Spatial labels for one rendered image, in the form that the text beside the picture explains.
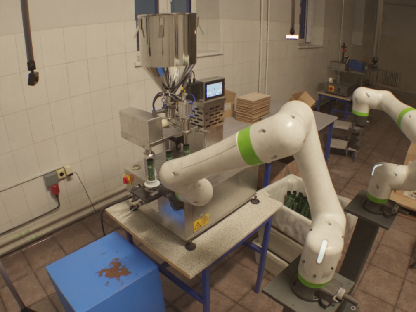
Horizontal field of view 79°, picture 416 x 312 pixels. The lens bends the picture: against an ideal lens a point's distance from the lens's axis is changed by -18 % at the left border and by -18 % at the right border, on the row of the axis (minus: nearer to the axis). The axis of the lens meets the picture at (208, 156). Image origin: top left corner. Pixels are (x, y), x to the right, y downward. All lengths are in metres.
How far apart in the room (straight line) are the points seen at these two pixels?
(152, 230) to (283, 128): 1.04
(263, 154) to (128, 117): 0.87
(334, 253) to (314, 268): 0.09
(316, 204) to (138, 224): 0.99
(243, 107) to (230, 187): 1.65
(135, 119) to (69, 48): 1.34
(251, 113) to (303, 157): 2.12
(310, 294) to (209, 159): 0.58
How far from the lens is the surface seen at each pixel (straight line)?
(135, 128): 1.50
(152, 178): 1.36
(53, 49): 2.60
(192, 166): 0.96
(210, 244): 1.52
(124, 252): 1.74
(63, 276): 1.71
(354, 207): 1.63
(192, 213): 1.41
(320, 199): 1.05
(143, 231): 1.63
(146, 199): 1.36
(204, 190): 1.10
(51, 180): 2.75
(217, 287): 2.30
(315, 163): 1.00
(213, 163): 0.91
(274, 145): 0.80
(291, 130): 0.79
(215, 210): 1.55
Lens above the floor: 1.77
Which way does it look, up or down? 25 degrees down
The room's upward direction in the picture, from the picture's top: straight up
